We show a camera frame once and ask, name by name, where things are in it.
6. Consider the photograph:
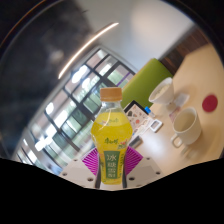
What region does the white ceramic bowl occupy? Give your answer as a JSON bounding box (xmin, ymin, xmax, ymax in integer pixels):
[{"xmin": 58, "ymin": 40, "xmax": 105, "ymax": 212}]
[{"xmin": 148, "ymin": 77, "xmax": 175, "ymax": 106}]

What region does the clear plastic packet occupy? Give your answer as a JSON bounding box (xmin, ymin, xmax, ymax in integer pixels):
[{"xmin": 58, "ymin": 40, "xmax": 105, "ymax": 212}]
[{"xmin": 168, "ymin": 92, "xmax": 191, "ymax": 123}]

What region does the flat round red coaster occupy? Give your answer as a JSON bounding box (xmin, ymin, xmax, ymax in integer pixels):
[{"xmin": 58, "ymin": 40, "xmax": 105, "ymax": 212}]
[{"xmin": 201, "ymin": 94, "xmax": 219, "ymax": 113}]

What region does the yellow drink bottle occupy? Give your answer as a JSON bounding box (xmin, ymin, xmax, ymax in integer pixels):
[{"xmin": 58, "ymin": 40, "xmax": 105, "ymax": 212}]
[{"xmin": 90, "ymin": 87, "xmax": 134, "ymax": 186}]

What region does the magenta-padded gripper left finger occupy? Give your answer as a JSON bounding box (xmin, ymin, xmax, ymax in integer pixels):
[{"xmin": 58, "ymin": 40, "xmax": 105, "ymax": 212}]
[{"xmin": 58, "ymin": 147, "xmax": 102, "ymax": 190}]

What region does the black-framed picture stand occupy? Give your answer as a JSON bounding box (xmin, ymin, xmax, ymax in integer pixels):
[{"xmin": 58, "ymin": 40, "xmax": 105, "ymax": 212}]
[{"xmin": 123, "ymin": 99, "xmax": 154, "ymax": 134}]

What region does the long linear ceiling lamp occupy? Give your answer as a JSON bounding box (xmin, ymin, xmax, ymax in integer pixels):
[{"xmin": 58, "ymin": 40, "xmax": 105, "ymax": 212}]
[{"xmin": 57, "ymin": 21, "xmax": 120, "ymax": 80}]

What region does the small blue-capped bottle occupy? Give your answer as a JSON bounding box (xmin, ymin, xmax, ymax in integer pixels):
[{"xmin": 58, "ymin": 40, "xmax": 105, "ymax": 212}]
[{"xmin": 143, "ymin": 106, "xmax": 156, "ymax": 118}]

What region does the white ceramic mug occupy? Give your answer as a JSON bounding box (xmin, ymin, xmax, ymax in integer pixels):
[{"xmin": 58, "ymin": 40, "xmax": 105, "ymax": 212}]
[{"xmin": 170, "ymin": 106, "xmax": 203, "ymax": 149}]

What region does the small dark box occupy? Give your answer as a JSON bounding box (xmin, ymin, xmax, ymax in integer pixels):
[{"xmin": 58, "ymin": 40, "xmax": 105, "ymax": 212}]
[{"xmin": 128, "ymin": 134, "xmax": 144, "ymax": 149}]

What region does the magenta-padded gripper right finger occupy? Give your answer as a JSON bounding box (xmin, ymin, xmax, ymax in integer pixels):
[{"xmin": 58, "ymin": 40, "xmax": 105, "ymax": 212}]
[{"xmin": 121, "ymin": 145, "xmax": 163, "ymax": 189}]

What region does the green upholstered bench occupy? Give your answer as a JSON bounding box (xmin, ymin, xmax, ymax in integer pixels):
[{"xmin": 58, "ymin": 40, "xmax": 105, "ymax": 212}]
[{"xmin": 120, "ymin": 58, "xmax": 174, "ymax": 109}]

